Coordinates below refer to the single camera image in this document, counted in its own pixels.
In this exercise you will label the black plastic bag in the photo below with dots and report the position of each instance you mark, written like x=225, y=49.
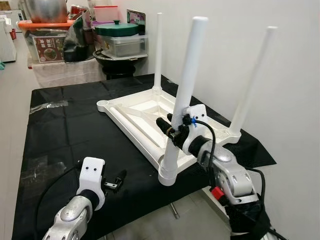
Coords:
x=79, y=42

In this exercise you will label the dark printed flat box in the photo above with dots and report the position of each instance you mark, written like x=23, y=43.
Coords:
x=136, y=17

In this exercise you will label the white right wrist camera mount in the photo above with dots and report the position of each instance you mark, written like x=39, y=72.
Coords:
x=197, y=112

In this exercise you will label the black plastic table cover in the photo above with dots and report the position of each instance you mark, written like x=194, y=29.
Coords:
x=75, y=130

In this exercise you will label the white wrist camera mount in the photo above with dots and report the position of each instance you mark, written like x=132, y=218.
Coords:
x=197, y=112
x=92, y=170

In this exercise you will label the white chest freezer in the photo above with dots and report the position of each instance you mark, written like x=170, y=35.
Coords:
x=6, y=42

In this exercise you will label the black wooden stool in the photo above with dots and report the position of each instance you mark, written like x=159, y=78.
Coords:
x=119, y=72

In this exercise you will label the yellow rubber band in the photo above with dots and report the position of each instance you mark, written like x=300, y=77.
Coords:
x=171, y=132

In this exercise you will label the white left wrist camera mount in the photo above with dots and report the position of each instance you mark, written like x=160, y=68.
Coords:
x=92, y=170

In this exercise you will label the green pot with lid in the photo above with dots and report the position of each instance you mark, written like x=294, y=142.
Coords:
x=116, y=29

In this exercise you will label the white plastic children table top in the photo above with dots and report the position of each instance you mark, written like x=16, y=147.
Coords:
x=150, y=107

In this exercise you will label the crumpled clear plastic bag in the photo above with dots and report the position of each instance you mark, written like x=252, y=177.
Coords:
x=37, y=169

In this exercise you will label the brown printed carton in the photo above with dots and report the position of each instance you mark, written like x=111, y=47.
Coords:
x=49, y=49

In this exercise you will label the translucent storage box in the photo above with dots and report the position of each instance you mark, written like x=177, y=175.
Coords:
x=65, y=74

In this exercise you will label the large silver metal pot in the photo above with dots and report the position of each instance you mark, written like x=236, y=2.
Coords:
x=46, y=10

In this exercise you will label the orange plastic tray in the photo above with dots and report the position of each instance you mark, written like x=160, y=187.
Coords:
x=45, y=24

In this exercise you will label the grey metal table leg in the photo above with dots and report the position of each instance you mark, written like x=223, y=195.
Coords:
x=174, y=211

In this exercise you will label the clear plastic container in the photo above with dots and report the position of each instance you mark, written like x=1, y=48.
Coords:
x=124, y=46

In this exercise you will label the black round wok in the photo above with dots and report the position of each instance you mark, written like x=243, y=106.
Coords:
x=120, y=60

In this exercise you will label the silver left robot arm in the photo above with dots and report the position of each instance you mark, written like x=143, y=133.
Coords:
x=70, y=217

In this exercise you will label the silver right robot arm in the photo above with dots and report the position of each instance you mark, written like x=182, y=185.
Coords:
x=235, y=175

